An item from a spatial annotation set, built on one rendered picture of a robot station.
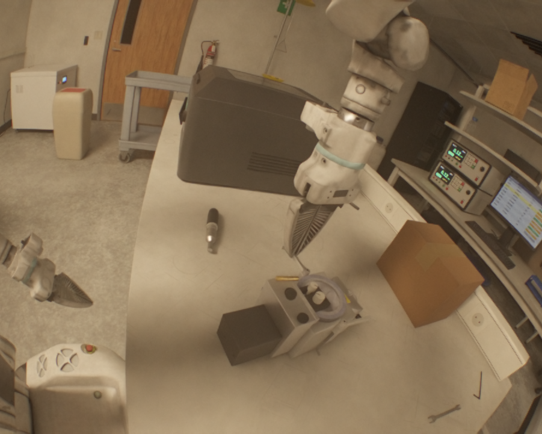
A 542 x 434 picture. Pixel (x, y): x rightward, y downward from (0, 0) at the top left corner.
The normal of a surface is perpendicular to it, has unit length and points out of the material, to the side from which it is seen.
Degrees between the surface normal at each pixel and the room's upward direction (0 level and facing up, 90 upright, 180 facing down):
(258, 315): 0
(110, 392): 0
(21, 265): 70
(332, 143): 90
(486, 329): 90
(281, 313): 90
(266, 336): 0
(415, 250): 90
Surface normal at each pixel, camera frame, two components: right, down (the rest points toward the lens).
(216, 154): 0.26, 0.62
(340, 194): 0.45, 0.63
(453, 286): -0.92, -0.11
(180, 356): 0.31, -0.78
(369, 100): -0.19, 0.52
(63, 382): 0.46, 0.37
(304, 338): -0.84, 0.05
